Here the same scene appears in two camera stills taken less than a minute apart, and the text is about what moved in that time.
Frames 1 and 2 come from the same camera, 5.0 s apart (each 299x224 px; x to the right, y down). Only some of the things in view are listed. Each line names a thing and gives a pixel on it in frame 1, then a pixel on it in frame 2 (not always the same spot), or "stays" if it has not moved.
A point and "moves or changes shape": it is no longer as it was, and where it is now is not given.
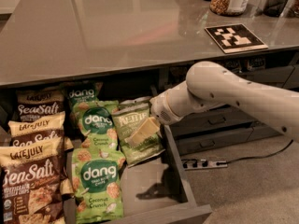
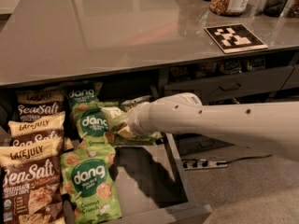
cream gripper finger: [148, 129] -> [127, 133]
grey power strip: [202, 163] stays
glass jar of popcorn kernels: [231, 0] stays
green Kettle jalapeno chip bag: [126, 114] moves or changes shape
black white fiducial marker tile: [234, 38] stays
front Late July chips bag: [32, 183] stays
